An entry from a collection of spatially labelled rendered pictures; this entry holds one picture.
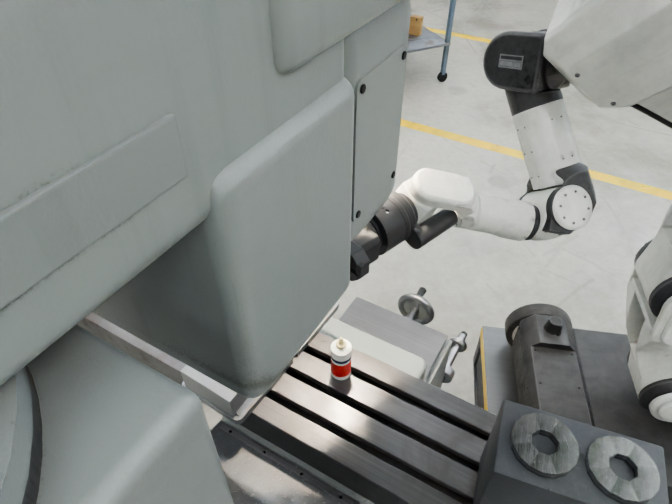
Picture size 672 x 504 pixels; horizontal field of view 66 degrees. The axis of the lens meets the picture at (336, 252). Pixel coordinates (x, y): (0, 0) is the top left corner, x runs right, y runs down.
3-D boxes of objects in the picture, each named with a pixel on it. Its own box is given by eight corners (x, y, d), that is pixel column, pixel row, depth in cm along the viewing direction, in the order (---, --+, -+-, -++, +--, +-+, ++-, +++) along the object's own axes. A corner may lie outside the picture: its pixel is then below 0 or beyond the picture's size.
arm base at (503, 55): (529, 96, 104) (521, 37, 102) (595, 81, 94) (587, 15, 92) (487, 105, 95) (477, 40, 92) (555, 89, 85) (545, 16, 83)
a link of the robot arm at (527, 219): (457, 232, 96) (547, 248, 100) (484, 230, 86) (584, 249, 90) (465, 176, 96) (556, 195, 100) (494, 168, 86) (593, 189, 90)
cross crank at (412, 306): (402, 305, 164) (405, 279, 156) (437, 319, 160) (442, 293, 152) (379, 339, 154) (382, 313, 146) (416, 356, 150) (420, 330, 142)
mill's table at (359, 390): (132, 261, 138) (124, 239, 133) (629, 502, 92) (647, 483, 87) (60, 319, 124) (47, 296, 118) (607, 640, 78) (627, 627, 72)
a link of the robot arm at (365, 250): (305, 211, 80) (360, 181, 86) (307, 256, 87) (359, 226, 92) (360, 252, 73) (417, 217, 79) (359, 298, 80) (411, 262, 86)
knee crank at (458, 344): (455, 331, 168) (457, 319, 164) (472, 339, 166) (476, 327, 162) (428, 381, 154) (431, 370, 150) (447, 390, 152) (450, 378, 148)
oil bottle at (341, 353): (337, 360, 105) (337, 326, 98) (354, 369, 104) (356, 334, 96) (327, 375, 103) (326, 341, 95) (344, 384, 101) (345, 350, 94)
